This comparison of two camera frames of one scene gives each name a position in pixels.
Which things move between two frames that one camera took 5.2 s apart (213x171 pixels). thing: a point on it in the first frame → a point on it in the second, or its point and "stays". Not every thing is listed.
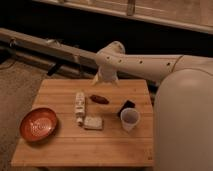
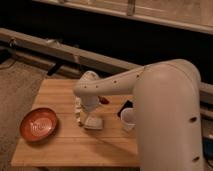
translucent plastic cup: [129, 117] stays
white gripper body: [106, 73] → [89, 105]
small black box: [128, 104] stays
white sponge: [93, 123] stays
